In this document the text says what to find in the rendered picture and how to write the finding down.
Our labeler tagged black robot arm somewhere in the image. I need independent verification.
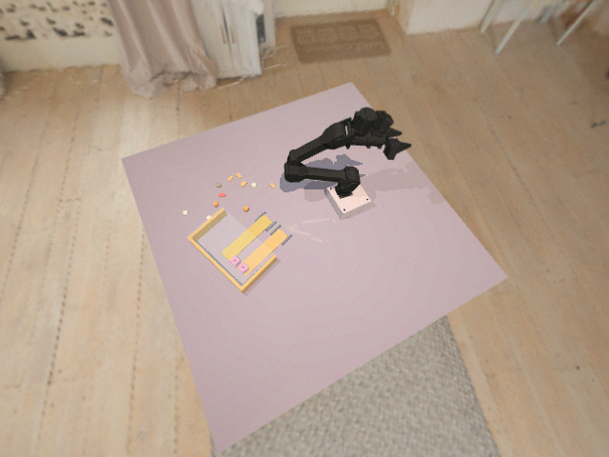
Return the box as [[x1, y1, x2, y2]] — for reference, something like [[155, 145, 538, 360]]
[[285, 107, 393, 199]]

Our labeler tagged yellow flat strip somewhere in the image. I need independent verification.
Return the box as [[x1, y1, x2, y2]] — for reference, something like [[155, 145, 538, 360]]
[[248, 215, 273, 237]]

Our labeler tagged orange strip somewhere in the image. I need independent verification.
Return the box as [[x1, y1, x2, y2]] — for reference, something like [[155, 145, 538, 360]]
[[263, 229, 288, 251]]

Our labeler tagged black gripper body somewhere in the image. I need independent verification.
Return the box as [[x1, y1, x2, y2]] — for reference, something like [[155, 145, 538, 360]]
[[365, 129, 400, 160]]

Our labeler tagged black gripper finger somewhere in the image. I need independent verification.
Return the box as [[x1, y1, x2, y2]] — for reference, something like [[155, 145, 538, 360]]
[[396, 138, 411, 154], [385, 128, 402, 138]]

